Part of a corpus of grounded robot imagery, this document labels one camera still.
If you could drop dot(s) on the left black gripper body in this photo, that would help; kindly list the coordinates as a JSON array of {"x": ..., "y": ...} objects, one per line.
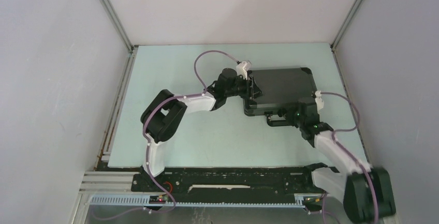
[{"x": 242, "y": 89}]

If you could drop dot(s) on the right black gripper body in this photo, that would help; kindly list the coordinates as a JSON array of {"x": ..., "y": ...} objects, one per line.
[{"x": 292, "y": 115}]

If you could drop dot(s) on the black poker set case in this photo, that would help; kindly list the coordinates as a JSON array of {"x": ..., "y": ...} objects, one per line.
[{"x": 274, "y": 91}]

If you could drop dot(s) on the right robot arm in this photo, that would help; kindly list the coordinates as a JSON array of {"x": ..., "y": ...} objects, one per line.
[{"x": 365, "y": 191}]

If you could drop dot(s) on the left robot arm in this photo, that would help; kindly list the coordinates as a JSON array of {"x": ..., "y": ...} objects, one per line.
[{"x": 163, "y": 116}]

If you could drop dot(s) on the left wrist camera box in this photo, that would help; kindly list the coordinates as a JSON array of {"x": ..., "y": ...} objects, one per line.
[{"x": 242, "y": 69}]

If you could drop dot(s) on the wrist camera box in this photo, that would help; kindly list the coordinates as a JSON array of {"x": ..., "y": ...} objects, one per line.
[
  {"x": 319, "y": 101},
  {"x": 242, "y": 69}
]

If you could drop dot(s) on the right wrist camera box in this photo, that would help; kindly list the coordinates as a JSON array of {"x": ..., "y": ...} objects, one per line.
[{"x": 319, "y": 101}]

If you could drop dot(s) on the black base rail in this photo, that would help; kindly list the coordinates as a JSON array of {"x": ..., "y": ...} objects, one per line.
[{"x": 252, "y": 186}]

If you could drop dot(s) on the right aluminium frame post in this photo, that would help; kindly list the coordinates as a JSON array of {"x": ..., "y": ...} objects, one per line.
[{"x": 346, "y": 23}]

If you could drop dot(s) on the aluminium frame post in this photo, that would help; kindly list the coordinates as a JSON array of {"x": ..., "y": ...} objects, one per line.
[
  {"x": 117, "y": 24},
  {"x": 346, "y": 23}
]

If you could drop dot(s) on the left aluminium frame post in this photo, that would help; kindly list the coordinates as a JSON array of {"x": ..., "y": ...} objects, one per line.
[{"x": 117, "y": 24}]

